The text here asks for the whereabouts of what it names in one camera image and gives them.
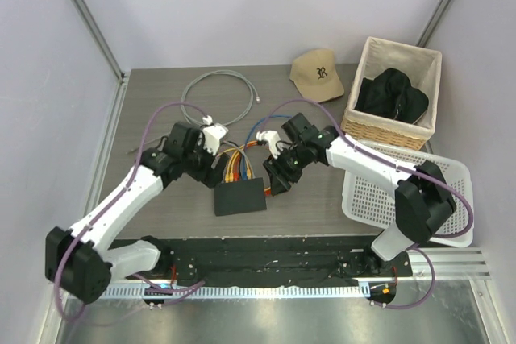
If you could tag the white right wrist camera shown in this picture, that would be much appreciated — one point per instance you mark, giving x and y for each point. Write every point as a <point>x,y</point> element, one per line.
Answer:
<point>273,141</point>

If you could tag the black mounting base plate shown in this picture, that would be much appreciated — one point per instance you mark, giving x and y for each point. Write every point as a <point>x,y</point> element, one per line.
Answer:
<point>272,262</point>

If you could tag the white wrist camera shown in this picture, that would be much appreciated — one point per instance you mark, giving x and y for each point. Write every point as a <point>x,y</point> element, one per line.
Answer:
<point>213,133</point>
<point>273,141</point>

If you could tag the black cap in basket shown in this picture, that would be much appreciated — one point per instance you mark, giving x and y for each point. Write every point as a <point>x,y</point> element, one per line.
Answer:
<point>391,95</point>

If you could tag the aluminium front rail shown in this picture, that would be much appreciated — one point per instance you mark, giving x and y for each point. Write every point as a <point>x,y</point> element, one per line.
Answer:
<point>427,265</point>

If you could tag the wicker basket with liner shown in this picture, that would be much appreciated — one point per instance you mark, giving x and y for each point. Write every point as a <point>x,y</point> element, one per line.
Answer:
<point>423,67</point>

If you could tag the black network switch box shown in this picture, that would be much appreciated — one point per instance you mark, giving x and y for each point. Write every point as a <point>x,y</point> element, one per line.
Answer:
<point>237,197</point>

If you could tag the beige baseball cap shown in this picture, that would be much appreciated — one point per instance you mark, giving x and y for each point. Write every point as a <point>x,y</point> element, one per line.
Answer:
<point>315,77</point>

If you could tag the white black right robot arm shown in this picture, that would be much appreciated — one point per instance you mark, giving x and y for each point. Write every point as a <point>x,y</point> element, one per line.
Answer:
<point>334,149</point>

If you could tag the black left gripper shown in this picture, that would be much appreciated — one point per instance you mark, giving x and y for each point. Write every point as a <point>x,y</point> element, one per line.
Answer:
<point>210,176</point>

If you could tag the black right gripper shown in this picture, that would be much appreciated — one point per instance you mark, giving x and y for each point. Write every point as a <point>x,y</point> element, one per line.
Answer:
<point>279,176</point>

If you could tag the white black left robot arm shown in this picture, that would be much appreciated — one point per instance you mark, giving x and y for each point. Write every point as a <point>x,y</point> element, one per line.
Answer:
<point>82,261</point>

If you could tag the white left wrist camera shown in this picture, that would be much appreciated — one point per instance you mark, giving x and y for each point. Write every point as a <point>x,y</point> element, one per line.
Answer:
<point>213,133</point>

